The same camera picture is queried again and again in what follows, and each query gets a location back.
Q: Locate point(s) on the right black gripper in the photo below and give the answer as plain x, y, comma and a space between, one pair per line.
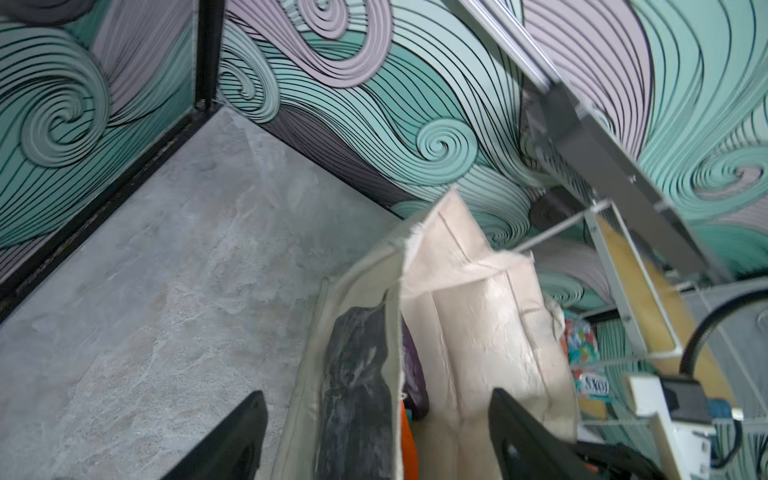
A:
616, 461

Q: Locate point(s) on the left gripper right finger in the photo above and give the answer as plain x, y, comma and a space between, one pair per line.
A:
523, 447

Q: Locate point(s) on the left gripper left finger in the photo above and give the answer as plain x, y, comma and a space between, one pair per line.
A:
232, 450

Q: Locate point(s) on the small carrot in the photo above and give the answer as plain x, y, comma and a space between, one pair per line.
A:
408, 448

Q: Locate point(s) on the purple eggplant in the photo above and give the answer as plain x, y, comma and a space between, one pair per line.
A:
416, 398

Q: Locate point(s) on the beige canvas tote bag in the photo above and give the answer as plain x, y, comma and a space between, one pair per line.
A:
479, 321

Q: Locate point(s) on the green Fox's candy bag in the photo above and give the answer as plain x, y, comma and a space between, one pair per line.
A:
581, 347

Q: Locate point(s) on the white wooden shelf rack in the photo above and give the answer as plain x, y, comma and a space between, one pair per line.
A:
587, 270

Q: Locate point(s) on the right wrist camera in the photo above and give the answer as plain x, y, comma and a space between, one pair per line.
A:
682, 421

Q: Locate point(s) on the black metal wall tray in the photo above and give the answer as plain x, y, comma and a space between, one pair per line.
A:
585, 158

